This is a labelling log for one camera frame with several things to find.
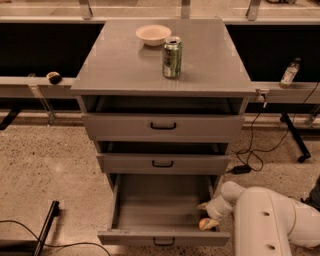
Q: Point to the black stand leg right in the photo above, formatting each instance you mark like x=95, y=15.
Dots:
x=305, y=154

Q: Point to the grey drawer cabinet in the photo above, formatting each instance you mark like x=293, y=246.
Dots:
x=121, y=65

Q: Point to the black floor stand left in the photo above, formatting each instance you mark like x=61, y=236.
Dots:
x=52, y=213

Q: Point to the grey top drawer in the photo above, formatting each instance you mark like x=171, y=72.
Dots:
x=164, y=119

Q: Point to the orange fruit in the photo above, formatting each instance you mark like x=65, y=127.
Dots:
x=203, y=223

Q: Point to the grey middle drawer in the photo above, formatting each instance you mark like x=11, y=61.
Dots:
x=164, y=158

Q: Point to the grey bottom drawer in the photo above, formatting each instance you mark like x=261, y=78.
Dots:
x=160, y=210

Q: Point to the white bowl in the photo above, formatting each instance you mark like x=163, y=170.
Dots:
x=153, y=35

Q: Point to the wall outlet plug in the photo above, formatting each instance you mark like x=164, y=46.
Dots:
x=261, y=95

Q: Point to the green soda can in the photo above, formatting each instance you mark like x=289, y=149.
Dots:
x=172, y=57

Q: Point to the small bottle on ledge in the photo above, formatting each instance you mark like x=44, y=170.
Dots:
x=290, y=73

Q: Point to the person's jeans leg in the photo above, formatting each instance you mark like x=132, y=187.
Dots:
x=314, y=196

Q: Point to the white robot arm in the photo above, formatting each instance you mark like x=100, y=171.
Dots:
x=266, y=223

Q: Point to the dark round object on ledge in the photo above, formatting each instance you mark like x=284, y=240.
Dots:
x=54, y=77

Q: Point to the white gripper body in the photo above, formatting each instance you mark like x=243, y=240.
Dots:
x=213, y=211

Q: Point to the grey drawer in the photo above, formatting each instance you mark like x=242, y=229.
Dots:
x=164, y=158
x=164, y=119
x=160, y=210

